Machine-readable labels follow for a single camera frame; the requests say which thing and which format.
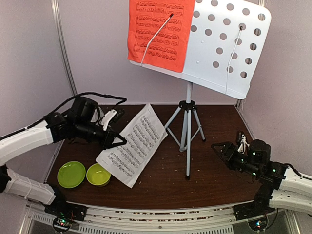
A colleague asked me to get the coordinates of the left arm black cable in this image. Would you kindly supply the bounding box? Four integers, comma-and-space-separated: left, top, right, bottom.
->
0, 91, 128, 141

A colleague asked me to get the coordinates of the left aluminium corner post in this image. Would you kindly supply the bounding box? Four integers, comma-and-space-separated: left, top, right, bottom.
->
51, 0, 78, 95

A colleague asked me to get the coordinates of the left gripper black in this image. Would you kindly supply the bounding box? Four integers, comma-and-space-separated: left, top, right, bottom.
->
74, 118, 127, 150

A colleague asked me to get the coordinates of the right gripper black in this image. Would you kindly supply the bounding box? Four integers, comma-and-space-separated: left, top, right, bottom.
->
211, 142, 261, 178

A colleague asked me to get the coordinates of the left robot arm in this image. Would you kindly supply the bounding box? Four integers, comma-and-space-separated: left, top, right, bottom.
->
0, 92, 127, 217

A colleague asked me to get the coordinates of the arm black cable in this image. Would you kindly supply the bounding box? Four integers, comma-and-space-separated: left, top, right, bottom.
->
0, 91, 128, 141
285, 163, 312, 181

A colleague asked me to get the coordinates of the aluminium front rail frame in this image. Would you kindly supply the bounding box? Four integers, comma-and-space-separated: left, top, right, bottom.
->
24, 192, 293, 234

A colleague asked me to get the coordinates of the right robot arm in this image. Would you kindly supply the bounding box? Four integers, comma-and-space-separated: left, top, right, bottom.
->
211, 139, 312, 215

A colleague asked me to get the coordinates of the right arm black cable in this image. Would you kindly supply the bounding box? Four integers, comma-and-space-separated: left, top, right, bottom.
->
285, 163, 312, 181

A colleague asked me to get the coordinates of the yellow-green bowl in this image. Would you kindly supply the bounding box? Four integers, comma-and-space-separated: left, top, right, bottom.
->
86, 163, 111, 187

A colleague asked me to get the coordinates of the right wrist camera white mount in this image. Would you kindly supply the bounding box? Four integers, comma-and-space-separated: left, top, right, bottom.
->
236, 131, 249, 154

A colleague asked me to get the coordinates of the white perforated music stand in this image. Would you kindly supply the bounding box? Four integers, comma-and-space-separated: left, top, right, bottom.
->
127, 0, 273, 181

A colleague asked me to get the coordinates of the right aluminium corner post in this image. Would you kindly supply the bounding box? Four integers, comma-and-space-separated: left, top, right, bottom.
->
235, 99, 246, 112

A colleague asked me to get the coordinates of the green plate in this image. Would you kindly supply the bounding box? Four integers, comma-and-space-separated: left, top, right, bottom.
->
57, 161, 86, 189

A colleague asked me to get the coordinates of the aluminium corner post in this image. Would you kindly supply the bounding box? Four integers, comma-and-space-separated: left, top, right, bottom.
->
51, 0, 78, 95
235, 99, 246, 112

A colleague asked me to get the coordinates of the white sheet music page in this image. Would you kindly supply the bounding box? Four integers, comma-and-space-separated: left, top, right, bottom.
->
96, 104, 168, 188

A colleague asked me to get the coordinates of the red sheet music page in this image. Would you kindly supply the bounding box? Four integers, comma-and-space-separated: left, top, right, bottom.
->
127, 0, 195, 73

